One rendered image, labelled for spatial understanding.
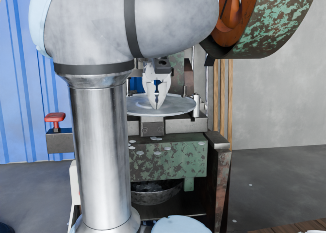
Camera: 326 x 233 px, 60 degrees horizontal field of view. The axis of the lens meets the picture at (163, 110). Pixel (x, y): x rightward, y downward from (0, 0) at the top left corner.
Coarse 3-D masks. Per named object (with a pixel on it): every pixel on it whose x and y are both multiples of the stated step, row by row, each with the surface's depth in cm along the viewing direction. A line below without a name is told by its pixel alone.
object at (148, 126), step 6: (144, 120) 104; (150, 120) 104; (156, 120) 104; (162, 120) 105; (144, 126) 104; (150, 126) 105; (156, 126) 105; (162, 126) 105; (144, 132) 104; (150, 132) 105; (156, 132) 106; (162, 132) 106
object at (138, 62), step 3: (135, 60) 107; (138, 60) 104; (141, 60) 103; (144, 60) 103; (147, 60) 105; (135, 63) 107; (138, 63) 105; (141, 63) 105; (135, 66) 108; (138, 66) 105; (141, 66) 105
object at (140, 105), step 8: (128, 96) 108; (136, 96) 108; (144, 96) 108; (168, 96) 108; (176, 96) 108; (128, 104) 97; (136, 104) 97; (144, 104) 95; (168, 104) 95; (176, 104) 98; (184, 104) 98; (192, 104) 98; (128, 112) 86; (136, 112) 88; (144, 112) 88; (152, 112) 88; (160, 112) 88; (168, 112) 88; (176, 112) 88; (184, 112) 89
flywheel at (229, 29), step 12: (228, 0) 122; (252, 0) 93; (228, 12) 123; (240, 12) 111; (216, 24) 131; (228, 24) 123; (240, 24) 103; (216, 36) 129; (228, 36) 115; (240, 36) 104
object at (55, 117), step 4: (52, 112) 96; (56, 112) 96; (60, 112) 96; (48, 116) 91; (52, 116) 92; (56, 116) 91; (60, 116) 91; (64, 116) 93; (44, 120) 91; (48, 120) 90; (52, 120) 90; (56, 120) 90; (60, 120) 91; (56, 124) 93
